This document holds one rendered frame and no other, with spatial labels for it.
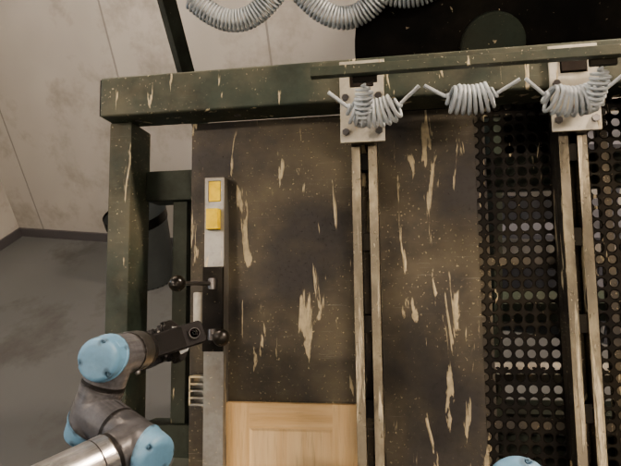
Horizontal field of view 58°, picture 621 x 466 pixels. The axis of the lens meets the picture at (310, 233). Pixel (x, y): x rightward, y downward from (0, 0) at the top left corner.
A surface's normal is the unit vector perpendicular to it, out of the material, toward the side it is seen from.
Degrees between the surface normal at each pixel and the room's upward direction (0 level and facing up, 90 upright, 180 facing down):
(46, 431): 0
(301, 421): 55
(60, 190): 90
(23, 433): 0
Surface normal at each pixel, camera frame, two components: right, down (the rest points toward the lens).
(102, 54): -0.29, 0.48
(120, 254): -0.16, -0.11
